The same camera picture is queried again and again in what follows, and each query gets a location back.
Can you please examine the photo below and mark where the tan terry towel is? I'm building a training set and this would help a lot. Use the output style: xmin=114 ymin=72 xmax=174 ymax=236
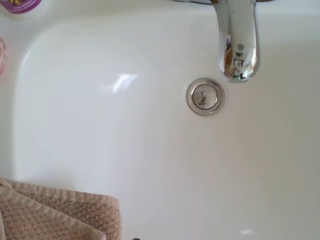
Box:
xmin=0 ymin=176 xmax=120 ymax=240

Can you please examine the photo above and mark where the chrome drain stopper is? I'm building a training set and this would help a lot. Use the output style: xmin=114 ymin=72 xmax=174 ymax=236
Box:
xmin=185 ymin=77 xmax=226 ymax=116

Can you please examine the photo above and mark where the small pink cup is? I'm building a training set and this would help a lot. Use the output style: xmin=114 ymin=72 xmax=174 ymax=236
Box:
xmin=0 ymin=36 xmax=8 ymax=77

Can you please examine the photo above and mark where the chrome faucet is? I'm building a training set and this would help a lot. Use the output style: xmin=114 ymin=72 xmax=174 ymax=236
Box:
xmin=171 ymin=0 xmax=272 ymax=85

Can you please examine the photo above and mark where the soap bottle with purple label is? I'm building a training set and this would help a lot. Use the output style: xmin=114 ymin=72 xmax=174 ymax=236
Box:
xmin=0 ymin=0 xmax=43 ymax=15

